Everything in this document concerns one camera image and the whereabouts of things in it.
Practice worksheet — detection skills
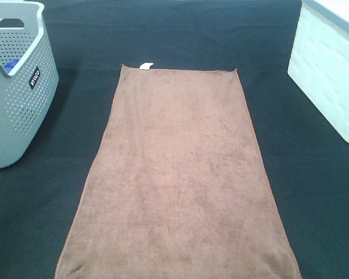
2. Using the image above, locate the brown towel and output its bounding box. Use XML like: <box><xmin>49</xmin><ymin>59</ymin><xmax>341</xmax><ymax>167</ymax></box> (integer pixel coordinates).
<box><xmin>55</xmin><ymin>66</ymin><xmax>301</xmax><ymax>278</ymax></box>

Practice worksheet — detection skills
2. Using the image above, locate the black table cloth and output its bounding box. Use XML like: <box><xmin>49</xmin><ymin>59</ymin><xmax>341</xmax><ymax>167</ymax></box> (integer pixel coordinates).
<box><xmin>0</xmin><ymin>1</ymin><xmax>349</xmax><ymax>278</ymax></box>

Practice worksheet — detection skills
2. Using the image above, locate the grey perforated laundry basket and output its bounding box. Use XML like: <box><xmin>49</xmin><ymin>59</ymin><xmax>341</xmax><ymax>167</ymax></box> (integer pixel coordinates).
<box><xmin>0</xmin><ymin>1</ymin><xmax>59</xmax><ymax>169</ymax></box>

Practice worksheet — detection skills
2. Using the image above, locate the white storage box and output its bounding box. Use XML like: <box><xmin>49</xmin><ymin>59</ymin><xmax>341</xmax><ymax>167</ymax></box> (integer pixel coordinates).
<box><xmin>287</xmin><ymin>1</ymin><xmax>349</xmax><ymax>143</ymax></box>

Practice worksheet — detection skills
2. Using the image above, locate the blue cloth in basket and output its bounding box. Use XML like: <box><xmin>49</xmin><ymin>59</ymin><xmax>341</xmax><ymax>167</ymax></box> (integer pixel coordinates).
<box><xmin>3</xmin><ymin>59</ymin><xmax>19</xmax><ymax>73</ymax></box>

